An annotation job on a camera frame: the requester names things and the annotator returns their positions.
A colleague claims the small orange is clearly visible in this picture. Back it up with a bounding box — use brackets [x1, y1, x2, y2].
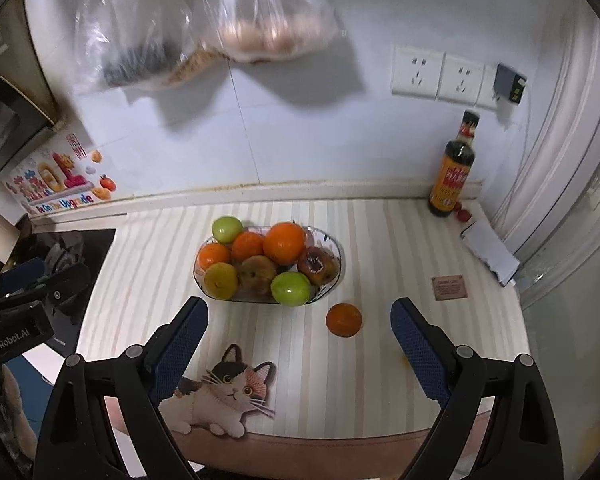
[231, 231, 266, 262]
[198, 243, 231, 268]

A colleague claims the black gas stove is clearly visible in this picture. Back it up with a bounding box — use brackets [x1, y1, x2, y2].
[10, 229, 117, 346]

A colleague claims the blue cabinet front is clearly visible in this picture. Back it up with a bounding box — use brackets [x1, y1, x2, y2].
[5, 360, 56, 387]

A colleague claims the frosted glass door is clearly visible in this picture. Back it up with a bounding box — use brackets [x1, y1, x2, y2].
[505, 10, 600, 461]

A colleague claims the folded white cloth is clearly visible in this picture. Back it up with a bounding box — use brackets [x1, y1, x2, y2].
[460, 220, 522, 287]

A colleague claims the plastic bag of eggs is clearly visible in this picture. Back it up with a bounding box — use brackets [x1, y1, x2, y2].
[190, 0, 343, 63]

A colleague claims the large orange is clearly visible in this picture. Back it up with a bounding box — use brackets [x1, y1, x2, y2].
[263, 222, 307, 266]

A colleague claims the green apple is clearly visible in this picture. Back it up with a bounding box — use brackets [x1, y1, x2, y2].
[211, 216, 244, 242]
[270, 271, 312, 307]

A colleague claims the oval floral plate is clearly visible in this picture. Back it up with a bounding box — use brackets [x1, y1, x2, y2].
[194, 225, 344, 306]

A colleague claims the dark orange tangerine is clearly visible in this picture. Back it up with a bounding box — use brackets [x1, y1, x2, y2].
[326, 303, 363, 337]

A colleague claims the dark red pomegranate back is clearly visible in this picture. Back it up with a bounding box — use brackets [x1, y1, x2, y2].
[297, 247, 339, 286]

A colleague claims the yellow citrus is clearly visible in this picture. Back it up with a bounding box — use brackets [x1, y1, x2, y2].
[203, 262, 239, 299]

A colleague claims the colourful wall sticker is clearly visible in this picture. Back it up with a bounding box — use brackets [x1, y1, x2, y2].
[7, 132, 117, 216]

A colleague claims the plastic bag with dark contents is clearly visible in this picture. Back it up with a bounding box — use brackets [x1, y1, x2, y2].
[72, 0, 201, 92]

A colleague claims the black plug adapter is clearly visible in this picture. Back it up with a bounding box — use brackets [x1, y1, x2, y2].
[494, 62, 527, 106]

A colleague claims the small brown card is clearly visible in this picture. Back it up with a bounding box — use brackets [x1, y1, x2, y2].
[431, 275, 468, 301]

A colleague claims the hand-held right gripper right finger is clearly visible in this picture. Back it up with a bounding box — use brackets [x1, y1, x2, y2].
[390, 297, 566, 480]

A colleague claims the dark cooking pot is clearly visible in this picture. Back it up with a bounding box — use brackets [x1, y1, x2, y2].
[10, 215, 83, 273]

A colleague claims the brownish red apple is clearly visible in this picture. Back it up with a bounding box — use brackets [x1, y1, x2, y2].
[237, 255, 278, 297]

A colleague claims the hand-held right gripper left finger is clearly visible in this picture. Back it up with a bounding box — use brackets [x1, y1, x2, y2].
[32, 296, 210, 480]

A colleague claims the range hood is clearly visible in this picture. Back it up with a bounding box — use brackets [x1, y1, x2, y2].
[0, 0, 63, 186]

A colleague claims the dark sauce bottle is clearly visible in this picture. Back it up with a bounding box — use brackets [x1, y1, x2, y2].
[427, 110, 482, 219]

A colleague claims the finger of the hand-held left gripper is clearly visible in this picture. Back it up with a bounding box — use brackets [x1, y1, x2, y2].
[22, 262, 92, 313]
[0, 257, 48, 303]

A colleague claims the woven trivet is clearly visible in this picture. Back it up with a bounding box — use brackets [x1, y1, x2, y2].
[167, 45, 226, 86]

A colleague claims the beige cylinder holder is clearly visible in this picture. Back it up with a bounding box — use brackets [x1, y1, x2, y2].
[0, 211, 21, 261]

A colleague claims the white wall socket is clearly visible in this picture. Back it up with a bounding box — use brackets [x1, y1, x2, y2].
[391, 45, 446, 100]
[437, 52, 487, 103]
[475, 62, 503, 110]

